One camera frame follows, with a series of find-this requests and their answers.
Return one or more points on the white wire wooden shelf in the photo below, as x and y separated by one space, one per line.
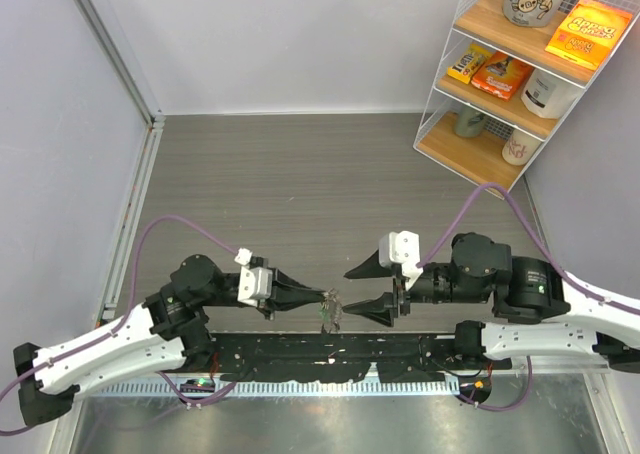
479 160

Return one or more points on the grey green cup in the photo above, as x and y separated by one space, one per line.
469 122

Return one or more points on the silver keys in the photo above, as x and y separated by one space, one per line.
331 312

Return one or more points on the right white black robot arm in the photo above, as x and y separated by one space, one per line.
539 312

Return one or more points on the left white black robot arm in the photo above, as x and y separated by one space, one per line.
166 332

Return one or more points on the cream cup red writing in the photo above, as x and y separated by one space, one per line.
520 148

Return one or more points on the orange yellow snack box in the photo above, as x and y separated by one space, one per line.
589 33

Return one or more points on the yellow candy packet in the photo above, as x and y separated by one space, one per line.
469 63

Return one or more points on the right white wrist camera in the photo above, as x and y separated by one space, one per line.
401 249

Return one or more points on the white slotted cable duct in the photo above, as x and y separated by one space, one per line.
370 386

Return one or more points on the aluminium frame rail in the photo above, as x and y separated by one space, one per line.
106 27

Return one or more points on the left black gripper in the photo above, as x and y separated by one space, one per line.
288 294

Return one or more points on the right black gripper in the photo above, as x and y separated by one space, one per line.
383 307

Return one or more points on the white labelled pouch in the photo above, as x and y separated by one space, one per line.
548 96

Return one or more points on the orange snack packet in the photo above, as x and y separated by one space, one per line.
502 75

